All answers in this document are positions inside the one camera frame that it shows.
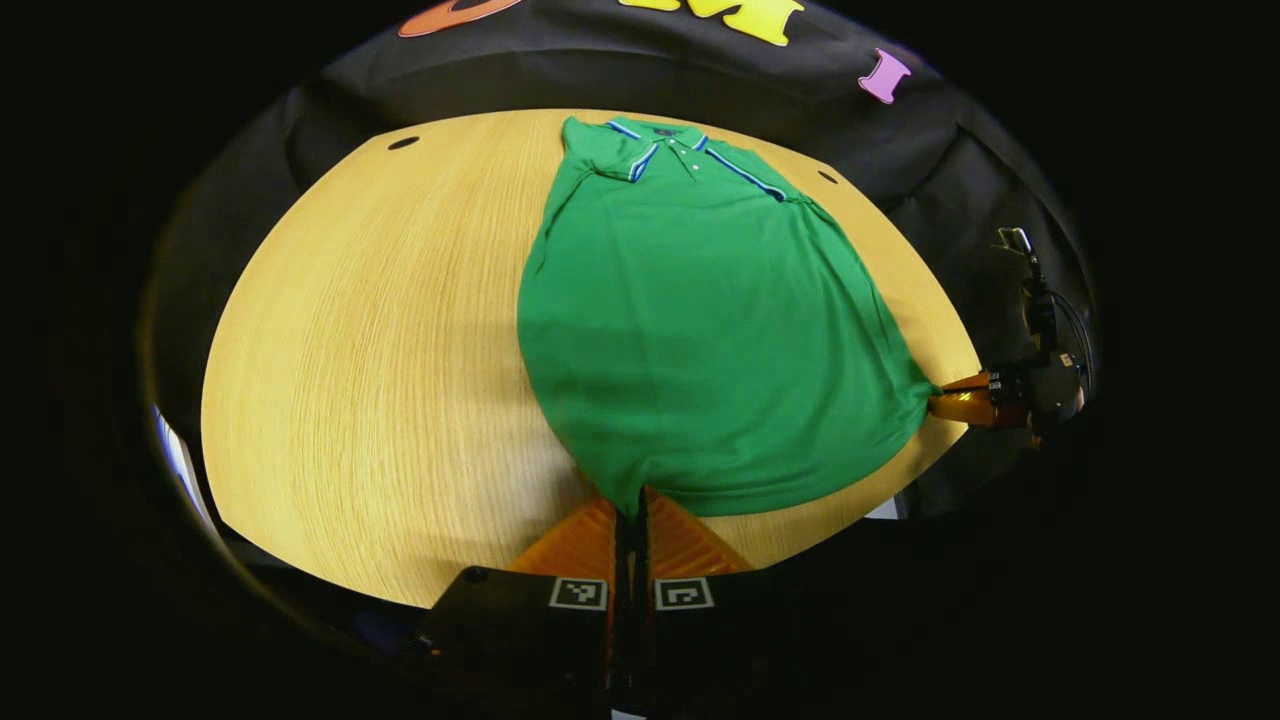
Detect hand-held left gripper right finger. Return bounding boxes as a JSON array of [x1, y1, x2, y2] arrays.
[[633, 486, 861, 720]]

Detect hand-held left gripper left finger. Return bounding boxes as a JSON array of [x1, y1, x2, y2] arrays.
[[415, 495, 634, 720]]

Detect green T-shirt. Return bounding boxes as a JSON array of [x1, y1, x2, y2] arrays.
[[517, 115, 943, 523]]

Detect blue-lit computer screen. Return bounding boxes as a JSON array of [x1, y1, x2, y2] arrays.
[[150, 403, 218, 538]]

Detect black backdrop cloth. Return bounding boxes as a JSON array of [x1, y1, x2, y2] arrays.
[[145, 0, 1101, 521]]

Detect black cable bundle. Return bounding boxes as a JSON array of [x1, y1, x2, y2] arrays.
[[1050, 288, 1095, 386]]

